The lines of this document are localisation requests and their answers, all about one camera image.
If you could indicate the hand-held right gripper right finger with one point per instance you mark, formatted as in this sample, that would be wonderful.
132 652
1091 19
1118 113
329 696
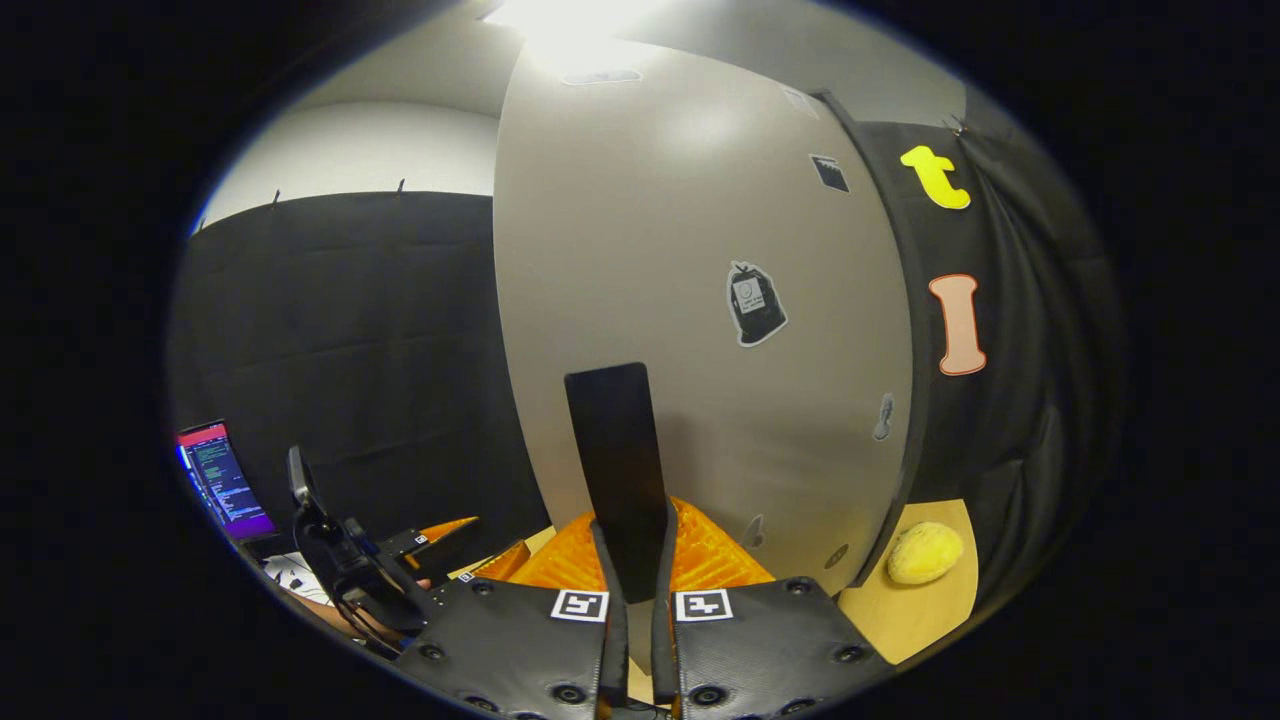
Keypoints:
662 650

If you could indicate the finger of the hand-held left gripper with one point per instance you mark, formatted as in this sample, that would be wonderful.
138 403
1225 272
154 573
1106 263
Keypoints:
500 562
435 545

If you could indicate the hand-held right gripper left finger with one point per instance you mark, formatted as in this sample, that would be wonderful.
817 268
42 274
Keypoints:
615 650

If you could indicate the dark grey cabinet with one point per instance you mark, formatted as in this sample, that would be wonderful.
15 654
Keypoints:
915 420

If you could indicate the grey cabinet door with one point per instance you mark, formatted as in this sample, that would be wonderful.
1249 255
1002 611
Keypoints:
680 220

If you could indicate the white printed paper sheet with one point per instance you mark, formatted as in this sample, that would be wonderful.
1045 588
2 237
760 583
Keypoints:
295 578

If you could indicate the computer screen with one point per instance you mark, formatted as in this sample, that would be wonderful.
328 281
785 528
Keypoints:
225 485

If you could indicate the black backdrop cloth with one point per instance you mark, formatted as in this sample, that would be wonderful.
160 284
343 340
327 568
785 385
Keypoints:
350 330

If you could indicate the yellow round sponge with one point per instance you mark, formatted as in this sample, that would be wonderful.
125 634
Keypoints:
925 553

